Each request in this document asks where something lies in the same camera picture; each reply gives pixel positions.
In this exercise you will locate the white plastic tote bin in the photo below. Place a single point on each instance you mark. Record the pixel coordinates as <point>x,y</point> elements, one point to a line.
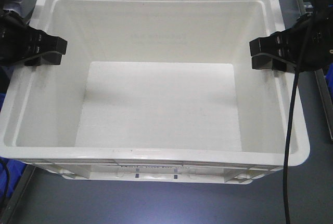
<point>151,90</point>

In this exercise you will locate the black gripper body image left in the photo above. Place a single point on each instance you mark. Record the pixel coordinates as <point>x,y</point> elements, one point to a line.
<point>19,42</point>

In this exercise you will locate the image-left gripper finger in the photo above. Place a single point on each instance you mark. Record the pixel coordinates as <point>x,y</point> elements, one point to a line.
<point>47,59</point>
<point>52,44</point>

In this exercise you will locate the image-right gripper finger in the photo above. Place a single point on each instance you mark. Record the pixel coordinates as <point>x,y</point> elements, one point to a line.
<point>262,45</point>
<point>263,62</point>

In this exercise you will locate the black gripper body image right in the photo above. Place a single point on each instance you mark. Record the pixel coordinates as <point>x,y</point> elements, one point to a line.
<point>308,44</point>

